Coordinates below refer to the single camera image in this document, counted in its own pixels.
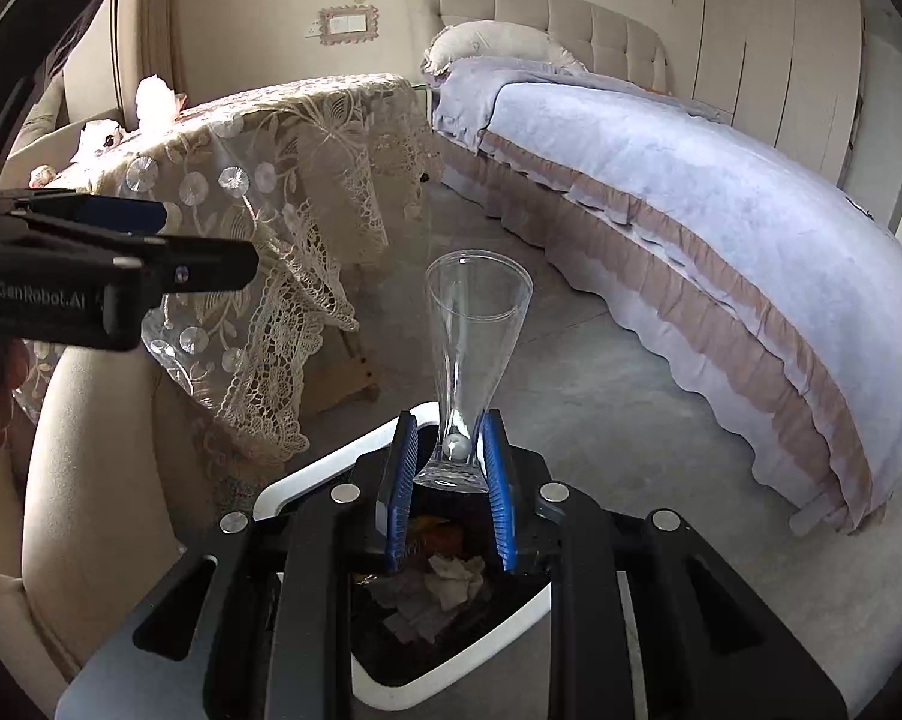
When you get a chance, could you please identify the crumpled paper in bin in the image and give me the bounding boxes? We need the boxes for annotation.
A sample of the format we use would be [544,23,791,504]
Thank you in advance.
[366,554,485,645]

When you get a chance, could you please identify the white fluffy plastic bag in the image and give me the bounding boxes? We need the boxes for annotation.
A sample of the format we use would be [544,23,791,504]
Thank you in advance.
[136,75,188,130]

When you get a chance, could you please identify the beige upholstered headboard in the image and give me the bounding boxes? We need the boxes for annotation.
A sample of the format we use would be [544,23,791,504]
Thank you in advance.
[405,0,671,93]

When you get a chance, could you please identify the small pink crumpled wrapper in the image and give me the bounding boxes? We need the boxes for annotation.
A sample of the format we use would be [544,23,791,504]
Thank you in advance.
[28,164,58,188]

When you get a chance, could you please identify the embroidered lace tablecloth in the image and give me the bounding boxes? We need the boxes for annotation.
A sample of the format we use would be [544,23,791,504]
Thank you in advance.
[53,73,431,465]

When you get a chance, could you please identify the beige upholstered chair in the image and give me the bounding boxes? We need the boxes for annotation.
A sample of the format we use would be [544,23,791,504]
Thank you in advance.
[0,348,214,718]

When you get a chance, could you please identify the white black trash bin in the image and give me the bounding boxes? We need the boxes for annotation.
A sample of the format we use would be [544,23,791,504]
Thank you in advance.
[252,401,550,712]

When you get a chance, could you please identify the clear tall plastic cup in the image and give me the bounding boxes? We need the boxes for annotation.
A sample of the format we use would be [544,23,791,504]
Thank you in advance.
[415,249,534,494]

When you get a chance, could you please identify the white ruffled bed pillow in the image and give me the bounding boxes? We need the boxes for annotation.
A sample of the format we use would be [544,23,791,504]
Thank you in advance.
[420,20,586,76]

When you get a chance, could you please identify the white wrapper black tag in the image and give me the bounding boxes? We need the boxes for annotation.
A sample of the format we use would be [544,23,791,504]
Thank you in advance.
[70,119,127,164]

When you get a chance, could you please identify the beige built-in wardrobe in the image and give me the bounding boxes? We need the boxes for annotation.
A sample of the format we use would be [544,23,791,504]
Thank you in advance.
[671,0,902,247]

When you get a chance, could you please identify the framed wall switch plate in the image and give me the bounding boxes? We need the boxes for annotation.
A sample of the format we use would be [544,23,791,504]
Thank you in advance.
[305,5,380,46]

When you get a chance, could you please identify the bed with lavender bedspread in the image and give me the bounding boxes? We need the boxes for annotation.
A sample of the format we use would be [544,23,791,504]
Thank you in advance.
[423,57,902,533]

